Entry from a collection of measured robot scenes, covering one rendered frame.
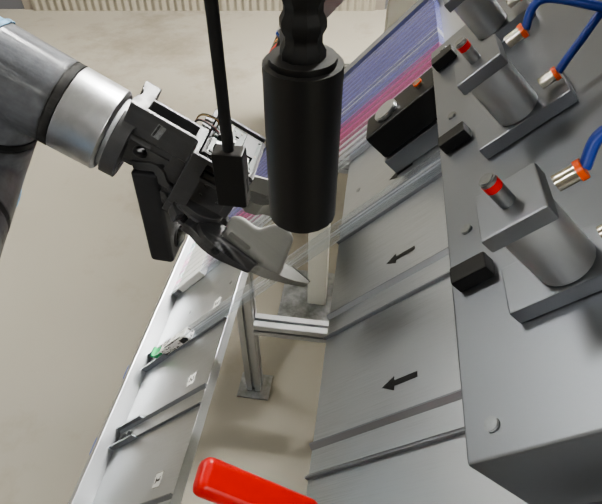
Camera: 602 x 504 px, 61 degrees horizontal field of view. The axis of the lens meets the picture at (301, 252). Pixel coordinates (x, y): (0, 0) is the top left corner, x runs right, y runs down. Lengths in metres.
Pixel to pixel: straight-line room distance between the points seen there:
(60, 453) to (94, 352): 0.32
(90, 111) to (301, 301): 1.34
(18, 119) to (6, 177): 0.06
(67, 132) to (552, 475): 0.39
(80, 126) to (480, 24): 0.30
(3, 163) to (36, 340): 1.35
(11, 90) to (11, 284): 1.61
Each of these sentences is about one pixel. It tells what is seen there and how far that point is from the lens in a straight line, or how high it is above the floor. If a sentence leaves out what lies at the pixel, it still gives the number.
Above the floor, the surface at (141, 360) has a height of 0.73.
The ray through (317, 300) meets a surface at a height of 0.03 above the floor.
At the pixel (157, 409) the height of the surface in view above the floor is 0.79.
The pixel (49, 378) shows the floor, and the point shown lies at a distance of 1.73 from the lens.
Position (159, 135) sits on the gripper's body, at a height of 1.10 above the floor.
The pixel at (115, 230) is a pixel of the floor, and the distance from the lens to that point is 2.10.
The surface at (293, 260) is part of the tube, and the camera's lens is 0.51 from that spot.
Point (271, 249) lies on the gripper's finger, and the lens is 0.45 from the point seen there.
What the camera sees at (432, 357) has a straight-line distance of 0.32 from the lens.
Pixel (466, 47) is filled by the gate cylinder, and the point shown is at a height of 1.23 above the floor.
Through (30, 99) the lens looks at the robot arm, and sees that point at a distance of 0.46.
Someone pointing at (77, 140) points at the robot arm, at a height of 1.10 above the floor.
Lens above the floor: 1.33
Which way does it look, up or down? 45 degrees down
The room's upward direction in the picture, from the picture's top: straight up
